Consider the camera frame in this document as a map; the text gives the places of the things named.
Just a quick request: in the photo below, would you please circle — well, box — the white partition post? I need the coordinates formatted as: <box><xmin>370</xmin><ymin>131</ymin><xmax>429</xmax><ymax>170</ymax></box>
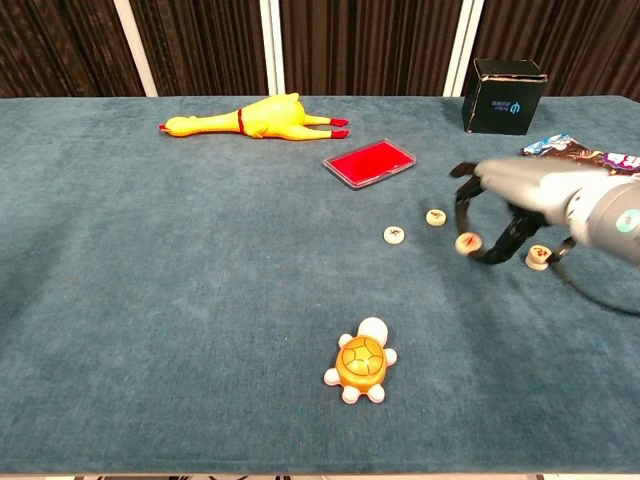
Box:
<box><xmin>258</xmin><ymin>0</ymin><xmax>286</xmax><ymax>96</ymax></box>
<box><xmin>112</xmin><ymin>0</ymin><xmax>159</xmax><ymax>98</ymax></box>
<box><xmin>442</xmin><ymin>0</ymin><xmax>486</xmax><ymax>97</ymax></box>

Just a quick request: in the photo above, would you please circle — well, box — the blue felt table cover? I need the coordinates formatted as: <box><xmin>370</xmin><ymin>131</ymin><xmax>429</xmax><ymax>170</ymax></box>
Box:
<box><xmin>0</xmin><ymin>94</ymin><xmax>640</xmax><ymax>475</ymax></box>

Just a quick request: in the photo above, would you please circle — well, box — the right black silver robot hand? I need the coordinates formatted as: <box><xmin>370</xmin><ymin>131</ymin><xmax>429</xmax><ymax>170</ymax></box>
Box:
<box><xmin>448</xmin><ymin>155</ymin><xmax>621</xmax><ymax>266</ymax></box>

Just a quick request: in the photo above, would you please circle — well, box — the black cardboard box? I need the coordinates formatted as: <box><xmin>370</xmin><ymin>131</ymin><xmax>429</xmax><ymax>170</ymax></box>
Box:
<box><xmin>460</xmin><ymin>57</ymin><xmax>549</xmax><ymax>136</ymax></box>

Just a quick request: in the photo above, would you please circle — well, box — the red ink pad case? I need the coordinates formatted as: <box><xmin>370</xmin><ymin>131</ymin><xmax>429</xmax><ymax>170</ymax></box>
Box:
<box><xmin>322</xmin><ymin>137</ymin><xmax>417</xmax><ymax>192</ymax></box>

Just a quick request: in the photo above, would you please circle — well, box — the yellow rubber chicken toy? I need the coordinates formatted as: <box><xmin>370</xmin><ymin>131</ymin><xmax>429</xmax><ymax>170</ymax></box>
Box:
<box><xmin>158</xmin><ymin>92</ymin><xmax>351</xmax><ymax>141</ymax></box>

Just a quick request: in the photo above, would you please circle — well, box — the brown blue snack bag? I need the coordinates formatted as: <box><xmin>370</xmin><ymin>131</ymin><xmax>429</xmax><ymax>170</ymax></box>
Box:
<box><xmin>519</xmin><ymin>132</ymin><xmax>640</xmax><ymax>175</ymax></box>

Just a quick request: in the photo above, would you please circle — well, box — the orange turtle toy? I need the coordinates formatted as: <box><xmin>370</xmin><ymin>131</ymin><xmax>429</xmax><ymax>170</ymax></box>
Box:
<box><xmin>323</xmin><ymin>316</ymin><xmax>399</xmax><ymax>405</ymax></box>

